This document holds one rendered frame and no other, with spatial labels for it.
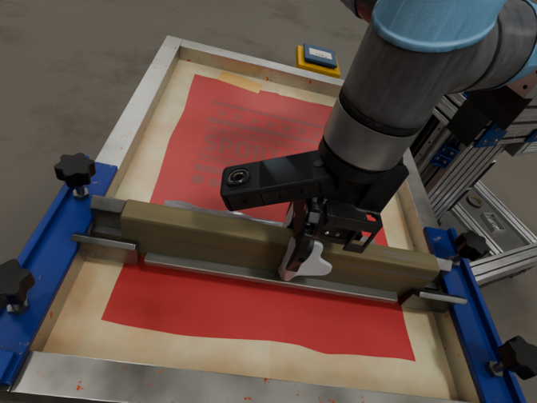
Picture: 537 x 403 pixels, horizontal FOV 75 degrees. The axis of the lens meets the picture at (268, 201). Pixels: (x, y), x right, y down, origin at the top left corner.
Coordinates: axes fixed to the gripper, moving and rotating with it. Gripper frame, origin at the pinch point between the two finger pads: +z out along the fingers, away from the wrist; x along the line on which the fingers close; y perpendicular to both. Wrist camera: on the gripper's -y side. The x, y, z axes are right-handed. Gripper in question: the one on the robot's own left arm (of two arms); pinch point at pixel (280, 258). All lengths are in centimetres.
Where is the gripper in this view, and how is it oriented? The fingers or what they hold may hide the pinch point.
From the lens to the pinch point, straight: 47.9
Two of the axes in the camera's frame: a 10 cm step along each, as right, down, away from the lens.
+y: 9.7, 1.9, 1.5
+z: -2.4, 6.6, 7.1
